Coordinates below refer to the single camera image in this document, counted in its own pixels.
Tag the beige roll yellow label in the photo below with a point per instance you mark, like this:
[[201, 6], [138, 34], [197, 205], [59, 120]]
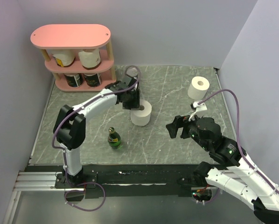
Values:
[[63, 57]]

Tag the pink three-tier shelf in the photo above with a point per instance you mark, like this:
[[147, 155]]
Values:
[[76, 37]]

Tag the beige paper roll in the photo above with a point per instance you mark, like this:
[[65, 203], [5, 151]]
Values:
[[89, 58]]

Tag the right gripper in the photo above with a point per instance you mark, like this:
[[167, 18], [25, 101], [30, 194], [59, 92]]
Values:
[[179, 121]]

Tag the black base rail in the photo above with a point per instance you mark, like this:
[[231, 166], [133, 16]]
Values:
[[138, 180]]

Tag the black label roll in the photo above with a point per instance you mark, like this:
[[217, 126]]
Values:
[[74, 79], [93, 79]]

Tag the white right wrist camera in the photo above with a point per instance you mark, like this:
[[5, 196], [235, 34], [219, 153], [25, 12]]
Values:
[[197, 110]]

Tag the dark tin can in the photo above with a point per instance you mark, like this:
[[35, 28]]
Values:
[[132, 72]]

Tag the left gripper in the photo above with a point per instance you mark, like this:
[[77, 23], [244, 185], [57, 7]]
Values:
[[135, 102]]

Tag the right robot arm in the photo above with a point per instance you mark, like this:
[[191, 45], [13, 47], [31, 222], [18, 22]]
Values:
[[252, 189]]

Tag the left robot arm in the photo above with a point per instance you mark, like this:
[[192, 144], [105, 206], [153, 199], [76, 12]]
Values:
[[70, 128]]

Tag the white roll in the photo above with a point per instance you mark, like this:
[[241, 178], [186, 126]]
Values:
[[141, 117], [198, 88]]

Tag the green glass bottle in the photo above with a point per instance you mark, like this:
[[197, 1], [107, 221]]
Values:
[[114, 139]]

